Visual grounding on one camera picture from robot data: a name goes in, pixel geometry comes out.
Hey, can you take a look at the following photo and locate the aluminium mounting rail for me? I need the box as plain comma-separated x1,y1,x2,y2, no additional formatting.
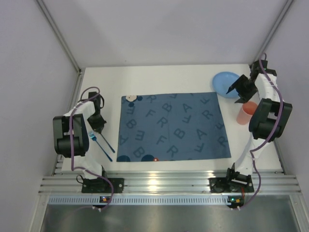
39,171,301,195

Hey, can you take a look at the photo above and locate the perforated cable duct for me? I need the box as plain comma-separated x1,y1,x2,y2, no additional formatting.
48,195,243,205

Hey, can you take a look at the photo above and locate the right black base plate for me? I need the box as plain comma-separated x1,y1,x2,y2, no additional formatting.
209,177,254,193

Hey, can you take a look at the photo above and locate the blue letter-print placemat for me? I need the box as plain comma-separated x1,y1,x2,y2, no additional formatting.
117,92,231,162

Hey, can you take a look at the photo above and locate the orange plastic cup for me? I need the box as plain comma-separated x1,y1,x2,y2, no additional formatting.
236,101,258,125

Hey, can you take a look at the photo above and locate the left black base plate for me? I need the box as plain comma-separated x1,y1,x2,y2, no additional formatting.
82,178,124,193

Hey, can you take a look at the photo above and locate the blue metal fork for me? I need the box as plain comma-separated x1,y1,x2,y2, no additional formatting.
88,132,112,162

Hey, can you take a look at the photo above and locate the blue metal spoon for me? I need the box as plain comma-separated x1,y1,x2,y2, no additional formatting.
98,132,115,153

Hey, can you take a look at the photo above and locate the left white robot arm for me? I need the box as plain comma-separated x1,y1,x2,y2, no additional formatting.
53,91,107,180

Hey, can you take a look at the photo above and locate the blue plastic plate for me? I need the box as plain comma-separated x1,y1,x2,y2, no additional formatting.
212,72,239,99

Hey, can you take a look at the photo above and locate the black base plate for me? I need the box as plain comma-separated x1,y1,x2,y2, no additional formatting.
209,177,254,193
82,178,124,193

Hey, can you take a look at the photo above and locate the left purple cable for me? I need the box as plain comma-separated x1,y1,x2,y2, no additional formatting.
69,87,114,211

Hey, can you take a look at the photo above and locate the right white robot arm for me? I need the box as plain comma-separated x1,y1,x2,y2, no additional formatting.
226,59,293,186

